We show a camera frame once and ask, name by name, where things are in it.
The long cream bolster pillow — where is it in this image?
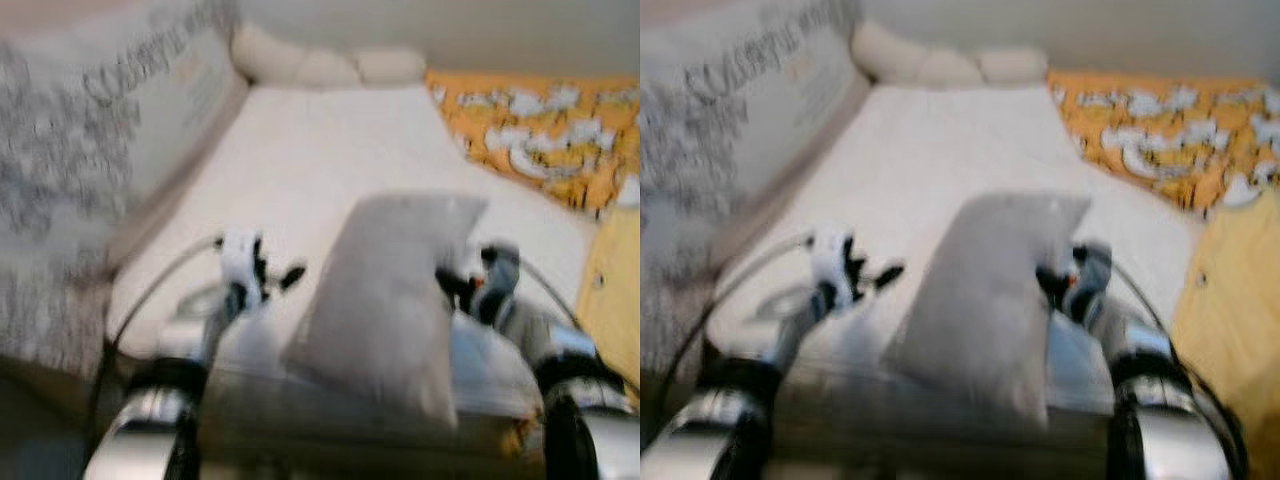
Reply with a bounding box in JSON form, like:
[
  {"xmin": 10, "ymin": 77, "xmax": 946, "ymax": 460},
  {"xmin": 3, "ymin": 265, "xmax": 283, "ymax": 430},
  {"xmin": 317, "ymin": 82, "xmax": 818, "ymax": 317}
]
[
  {"xmin": 232, "ymin": 22, "xmax": 428, "ymax": 89},
  {"xmin": 852, "ymin": 22, "xmax": 1049, "ymax": 89}
]

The grey quilted mattress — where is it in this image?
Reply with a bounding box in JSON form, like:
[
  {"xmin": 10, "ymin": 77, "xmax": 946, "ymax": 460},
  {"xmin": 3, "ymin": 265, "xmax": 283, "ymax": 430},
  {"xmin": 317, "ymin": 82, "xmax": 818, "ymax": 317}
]
[
  {"xmin": 780, "ymin": 370, "xmax": 1111, "ymax": 480},
  {"xmin": 190, "ymin": 370, "xmax": 546, "ymax": 480}
]

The large grey printed pillow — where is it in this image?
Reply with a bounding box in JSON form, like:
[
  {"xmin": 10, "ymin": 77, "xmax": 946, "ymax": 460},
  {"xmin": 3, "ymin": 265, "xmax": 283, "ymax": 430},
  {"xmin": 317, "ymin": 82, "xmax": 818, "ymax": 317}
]
[
  {"xmin": 640, "ymin": 0, "xmax": 866, "ymax": 291},
  {"xmin": 0, "ymin": 0, "xmax": 246, "ymax": 286}
]

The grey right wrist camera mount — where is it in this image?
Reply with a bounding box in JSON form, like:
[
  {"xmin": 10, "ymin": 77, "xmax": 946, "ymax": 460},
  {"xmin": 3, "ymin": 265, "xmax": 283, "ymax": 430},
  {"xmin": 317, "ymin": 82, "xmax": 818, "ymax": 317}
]
[
  {"xmin": 1075, "ymin": 243, "xmax": 1116, "ymax": 323},
  {"xmin": 478, "ymin": 243, "xmax": 523, "ymax": 323}
]

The yellow cartoon egg blanket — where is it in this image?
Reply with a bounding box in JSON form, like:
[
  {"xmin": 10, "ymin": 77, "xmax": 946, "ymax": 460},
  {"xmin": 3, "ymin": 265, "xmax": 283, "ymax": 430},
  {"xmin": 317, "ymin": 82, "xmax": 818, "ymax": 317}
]
[
  {"xmin": 1045, "ymin": 68, "xmax": 1280, "ymax": 471},
  {"xmin": 425, "ymin": 68, "xmax": 641, "ymax": 461}
]

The white quilted mattress cover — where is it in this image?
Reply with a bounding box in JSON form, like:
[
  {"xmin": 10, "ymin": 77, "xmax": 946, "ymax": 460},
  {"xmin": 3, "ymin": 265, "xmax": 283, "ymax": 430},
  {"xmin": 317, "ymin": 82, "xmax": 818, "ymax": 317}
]
[
  {"xmin": 105, "ymin": 82, "xmax": 606, "ymax": 363},
  {"xmin": 710, "ymin": 82, "xmax": 1216, "ymax": 363}
]

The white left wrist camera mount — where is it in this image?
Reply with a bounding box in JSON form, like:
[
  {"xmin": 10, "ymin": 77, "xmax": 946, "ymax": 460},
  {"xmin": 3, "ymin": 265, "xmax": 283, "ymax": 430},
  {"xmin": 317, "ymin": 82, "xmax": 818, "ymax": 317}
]
[
  {"xmin": 812, "ymin": 230, "xmax": 853, "ymax": 301},
  {"xmin": 220, "ymin": 230, "xmax": 263, "ymax": 301}
]

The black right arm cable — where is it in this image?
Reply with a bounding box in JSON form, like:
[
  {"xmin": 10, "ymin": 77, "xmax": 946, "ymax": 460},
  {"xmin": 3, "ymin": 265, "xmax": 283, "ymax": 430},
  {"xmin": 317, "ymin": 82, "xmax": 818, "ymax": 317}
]
[
  {"xmin": 515, "ymin": 255, "xmax": 601, "ymax": 346},
  {"xmin": 1110, "ymin": 255, "xmax": 1251, "ymax": 480}
]

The small grey pillow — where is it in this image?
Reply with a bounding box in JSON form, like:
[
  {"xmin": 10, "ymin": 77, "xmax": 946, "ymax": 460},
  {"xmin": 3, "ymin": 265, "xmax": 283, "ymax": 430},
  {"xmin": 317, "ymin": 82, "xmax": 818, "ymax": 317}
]
[
  {"xmin": 283, "ymin": 192, "xmax": 489, "ymax": 431},
  {"xmin": 893, "ymin": 192, "xmax": 1093, "ymax": 431}
]

